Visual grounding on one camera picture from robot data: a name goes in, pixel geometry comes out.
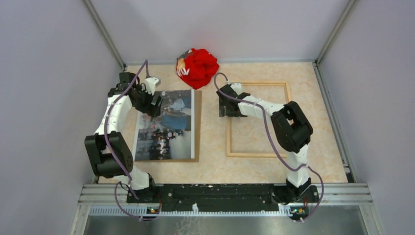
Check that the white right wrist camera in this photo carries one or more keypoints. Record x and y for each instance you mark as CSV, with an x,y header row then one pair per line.
x,y
237,87

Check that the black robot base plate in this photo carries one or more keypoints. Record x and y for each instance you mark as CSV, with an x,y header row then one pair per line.
x,y
167,193

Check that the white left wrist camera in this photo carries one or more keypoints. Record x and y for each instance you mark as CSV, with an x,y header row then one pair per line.
x,y
151,84

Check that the aluminium rail front edge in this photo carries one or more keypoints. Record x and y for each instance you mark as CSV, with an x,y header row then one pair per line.
x,y
342,209

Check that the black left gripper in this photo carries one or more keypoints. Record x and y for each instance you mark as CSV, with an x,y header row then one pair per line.
x,y
152,110

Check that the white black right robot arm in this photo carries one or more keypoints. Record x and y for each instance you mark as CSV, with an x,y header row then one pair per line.
x,y
291,127

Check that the brown cardboard backing board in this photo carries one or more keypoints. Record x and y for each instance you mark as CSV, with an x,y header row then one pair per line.
x,y
194,129

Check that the red crumpled cloth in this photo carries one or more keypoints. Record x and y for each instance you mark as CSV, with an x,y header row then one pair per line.
x,y
196,67

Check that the printed colour photo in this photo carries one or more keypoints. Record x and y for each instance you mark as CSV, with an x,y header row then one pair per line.
x,y
168,125

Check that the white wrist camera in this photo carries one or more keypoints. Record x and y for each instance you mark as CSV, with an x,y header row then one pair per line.
x,y
237,87
151,84

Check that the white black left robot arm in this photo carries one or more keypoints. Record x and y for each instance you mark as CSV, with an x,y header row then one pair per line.
x,y
107,149

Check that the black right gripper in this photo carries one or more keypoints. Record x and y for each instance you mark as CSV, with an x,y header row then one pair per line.
x,y
227,113

